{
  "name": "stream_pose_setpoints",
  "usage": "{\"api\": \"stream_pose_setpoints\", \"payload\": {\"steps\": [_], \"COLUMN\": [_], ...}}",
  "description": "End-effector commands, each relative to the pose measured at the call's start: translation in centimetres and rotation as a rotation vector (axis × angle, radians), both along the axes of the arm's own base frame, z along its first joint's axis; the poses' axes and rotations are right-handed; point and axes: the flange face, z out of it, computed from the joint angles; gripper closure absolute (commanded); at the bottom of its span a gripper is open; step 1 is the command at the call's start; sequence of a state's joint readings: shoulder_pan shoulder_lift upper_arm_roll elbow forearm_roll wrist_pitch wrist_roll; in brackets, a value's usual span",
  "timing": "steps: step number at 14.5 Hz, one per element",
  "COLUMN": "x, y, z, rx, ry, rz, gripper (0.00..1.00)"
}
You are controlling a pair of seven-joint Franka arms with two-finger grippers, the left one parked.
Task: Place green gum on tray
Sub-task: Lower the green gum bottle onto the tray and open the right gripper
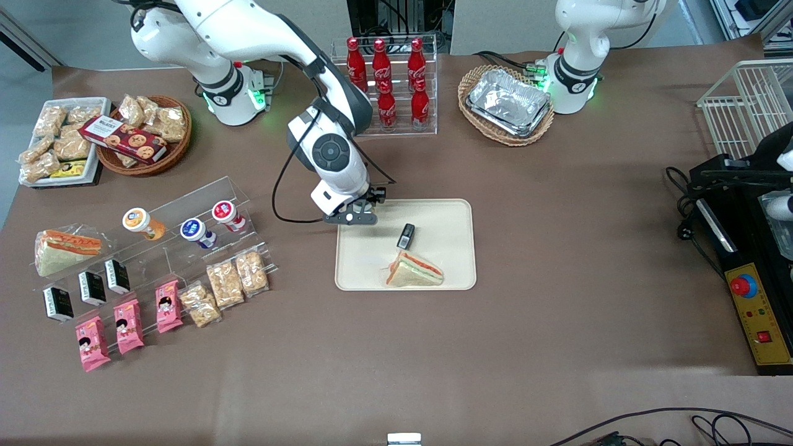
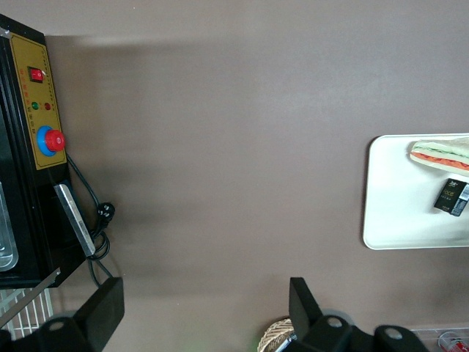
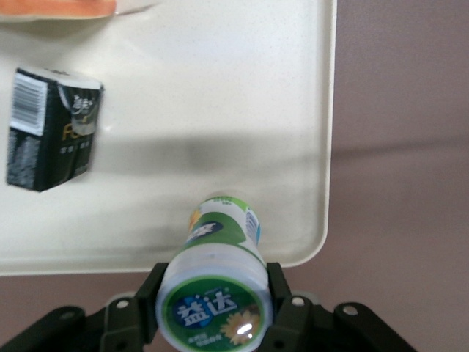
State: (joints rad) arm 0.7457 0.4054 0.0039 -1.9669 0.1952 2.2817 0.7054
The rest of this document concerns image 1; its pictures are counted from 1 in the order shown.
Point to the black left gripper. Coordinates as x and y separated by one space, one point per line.
726 175

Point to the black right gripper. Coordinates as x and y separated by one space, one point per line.
375 194

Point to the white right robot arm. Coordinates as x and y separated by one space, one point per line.
260 31

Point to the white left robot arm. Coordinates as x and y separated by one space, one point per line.
573 74

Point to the small black gum box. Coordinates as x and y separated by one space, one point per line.
406 236

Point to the cream plastic tray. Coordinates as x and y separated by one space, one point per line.
372 260

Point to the red lid gum bottle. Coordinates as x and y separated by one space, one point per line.
227 215

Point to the blue lid gum bottle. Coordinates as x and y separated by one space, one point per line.
196 231

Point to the orange lid gum bottle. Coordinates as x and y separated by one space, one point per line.
141 222

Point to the white rectangular snack tray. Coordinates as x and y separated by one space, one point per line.
99 105

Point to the black control box yellow panel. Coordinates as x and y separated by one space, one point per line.
743 248

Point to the wrapped triangle sandwich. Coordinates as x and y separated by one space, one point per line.
415 272
62 251

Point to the red cola bottle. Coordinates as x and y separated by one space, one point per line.
355 62
416 62
381 62
420 108
387 110

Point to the red emergency stop button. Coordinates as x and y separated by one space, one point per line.
743 285

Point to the light tan wicker basket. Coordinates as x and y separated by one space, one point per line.
471 118

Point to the clear acrylic bottle rack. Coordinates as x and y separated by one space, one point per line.
403 68

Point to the clear bag of crackers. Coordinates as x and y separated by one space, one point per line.
224 284
200 305
251 271

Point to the stack of foil trays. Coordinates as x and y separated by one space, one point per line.
508 102

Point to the black equipment rack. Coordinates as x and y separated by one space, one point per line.
396 15

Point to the clear acrylic stepped shelf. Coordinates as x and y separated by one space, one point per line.
179 204

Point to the dark brown wicker basket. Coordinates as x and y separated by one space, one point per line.
176 152

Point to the clear bag of snacks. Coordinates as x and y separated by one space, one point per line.
83 114
150 105
72 147
172 122
127 160
49 121
42 167
131 110
36 149

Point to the pink snack packet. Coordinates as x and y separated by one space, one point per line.
129 326
92 344
168 306

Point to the small silver object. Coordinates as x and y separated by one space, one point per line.
404 439

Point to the red cookie box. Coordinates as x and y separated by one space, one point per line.
127 139

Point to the black and white box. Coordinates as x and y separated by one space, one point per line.
57 303
92 288
117 276

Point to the yellow snack packet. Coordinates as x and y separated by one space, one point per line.
69 169

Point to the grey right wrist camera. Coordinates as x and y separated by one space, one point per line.
350 217

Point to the metal frame shelving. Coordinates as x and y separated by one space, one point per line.
753 15

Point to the grey metal frame bar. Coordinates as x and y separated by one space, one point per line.
25 43

